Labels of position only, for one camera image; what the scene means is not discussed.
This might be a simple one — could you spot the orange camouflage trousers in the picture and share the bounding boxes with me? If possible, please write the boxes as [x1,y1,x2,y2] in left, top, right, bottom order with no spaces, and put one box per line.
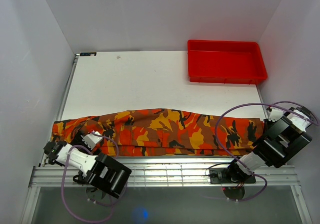
[50,109,264,156]

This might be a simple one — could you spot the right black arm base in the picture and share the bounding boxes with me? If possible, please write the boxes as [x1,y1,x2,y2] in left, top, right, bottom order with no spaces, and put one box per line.
[209,168,256,184]

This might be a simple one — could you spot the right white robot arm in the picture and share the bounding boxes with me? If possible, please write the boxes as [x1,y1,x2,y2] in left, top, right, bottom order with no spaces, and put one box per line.
[224,106,315,183]

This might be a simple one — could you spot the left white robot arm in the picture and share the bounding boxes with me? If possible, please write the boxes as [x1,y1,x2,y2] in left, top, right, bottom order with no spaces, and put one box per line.
[44,131,132,198]

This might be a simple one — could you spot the red plastic bin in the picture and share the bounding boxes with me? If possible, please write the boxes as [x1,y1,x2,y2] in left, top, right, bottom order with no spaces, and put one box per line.
[187,40,268,85]

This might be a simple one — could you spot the small label sticker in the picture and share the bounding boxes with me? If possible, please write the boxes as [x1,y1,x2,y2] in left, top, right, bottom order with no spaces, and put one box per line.
[79,52,97,57]

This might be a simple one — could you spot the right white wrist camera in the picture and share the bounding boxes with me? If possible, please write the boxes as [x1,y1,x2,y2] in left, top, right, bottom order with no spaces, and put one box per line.
[267,107,284,122]

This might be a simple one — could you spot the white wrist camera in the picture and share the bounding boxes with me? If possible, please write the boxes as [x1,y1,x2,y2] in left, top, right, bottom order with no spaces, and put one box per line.
[83,133,102,150]
[267,107,284,122]

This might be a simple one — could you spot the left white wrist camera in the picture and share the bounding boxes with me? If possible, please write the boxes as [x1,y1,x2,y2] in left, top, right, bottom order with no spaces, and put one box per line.
[83,133,102,150]

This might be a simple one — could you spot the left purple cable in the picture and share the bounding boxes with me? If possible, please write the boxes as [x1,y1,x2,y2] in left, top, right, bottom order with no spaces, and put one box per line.
[60,130,129,223]

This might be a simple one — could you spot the aluminium frame rail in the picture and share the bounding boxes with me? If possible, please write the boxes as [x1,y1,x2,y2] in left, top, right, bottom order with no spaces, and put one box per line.
[29,156,300,187]

